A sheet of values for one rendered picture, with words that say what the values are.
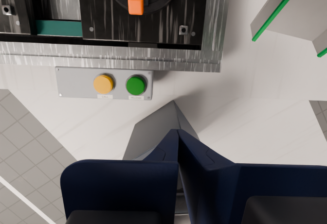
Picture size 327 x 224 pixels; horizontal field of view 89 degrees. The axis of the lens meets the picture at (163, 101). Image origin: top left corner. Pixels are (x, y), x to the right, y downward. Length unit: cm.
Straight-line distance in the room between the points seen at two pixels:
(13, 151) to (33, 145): 20
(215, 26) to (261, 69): 21
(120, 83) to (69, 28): 15
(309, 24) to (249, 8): 17
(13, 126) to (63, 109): 138
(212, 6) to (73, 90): 34
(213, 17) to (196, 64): 10
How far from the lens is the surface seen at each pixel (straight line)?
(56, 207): 226
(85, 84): 41
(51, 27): 44
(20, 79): 61
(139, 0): 26
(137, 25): 36
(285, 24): 39
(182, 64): 37
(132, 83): 36
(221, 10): 39
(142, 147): 34
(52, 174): 200
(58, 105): 57
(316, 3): 39
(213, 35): 39
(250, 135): 60
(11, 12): 45
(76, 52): 40
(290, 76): 59
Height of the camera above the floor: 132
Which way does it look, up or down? 74 degrees down
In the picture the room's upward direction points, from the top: 177 degrees clockwise
